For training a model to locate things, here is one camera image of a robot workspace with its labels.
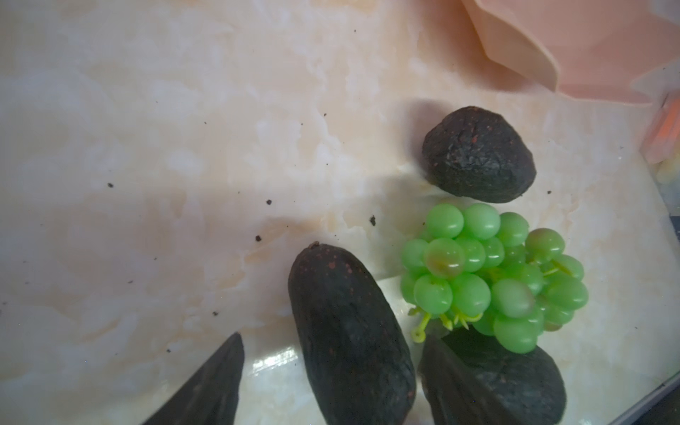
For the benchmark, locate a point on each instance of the dark avocado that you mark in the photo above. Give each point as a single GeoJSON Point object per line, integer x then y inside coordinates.
{"type": "Point", "coordinates": [476, 153]}
{"type": "Point", "coordinates": [469, 378]}
{"type": "Point", "coordinates": [357, 359]}

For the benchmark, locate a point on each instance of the green grape bunch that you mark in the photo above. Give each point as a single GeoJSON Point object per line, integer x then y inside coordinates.
{"type": "Point", "coordinates": [477, 268]}

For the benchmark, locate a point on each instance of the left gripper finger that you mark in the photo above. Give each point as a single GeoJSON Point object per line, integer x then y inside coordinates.
{"type": "Point", "coordinates": [211, 395]}

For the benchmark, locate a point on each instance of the dark avocado front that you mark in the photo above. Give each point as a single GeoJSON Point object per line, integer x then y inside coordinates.
{"type": "Point", "coordinates": [469, 378]}

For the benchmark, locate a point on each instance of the pink lotus fruit bowl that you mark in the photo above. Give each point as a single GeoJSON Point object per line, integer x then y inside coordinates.
{"type": "Point", "coordinates": [590, 50]}

